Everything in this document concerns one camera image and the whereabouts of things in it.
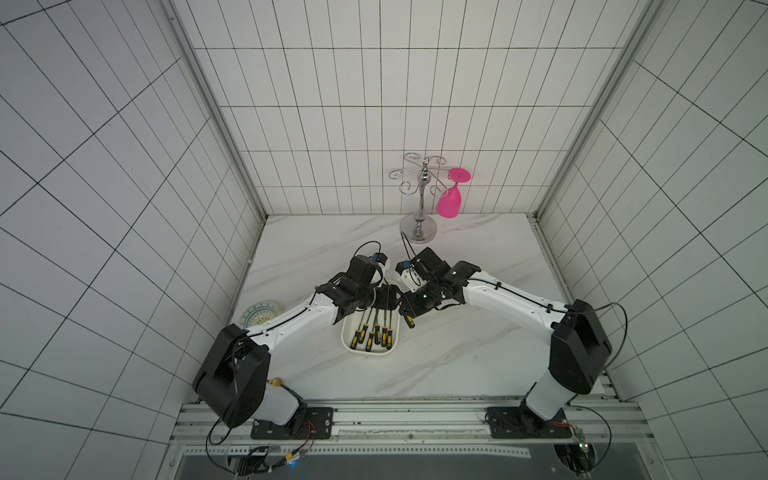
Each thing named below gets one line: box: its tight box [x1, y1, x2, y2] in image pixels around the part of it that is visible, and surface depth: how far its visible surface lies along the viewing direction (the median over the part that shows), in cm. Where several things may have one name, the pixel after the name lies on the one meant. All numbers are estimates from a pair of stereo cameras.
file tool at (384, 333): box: [381, 309, 388, 347], surface depth 87 cm
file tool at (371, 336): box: [365, 309, 379, 352], surface depth 87 cm
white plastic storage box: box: [340, 308, 401, 356], surface depth 89 cm
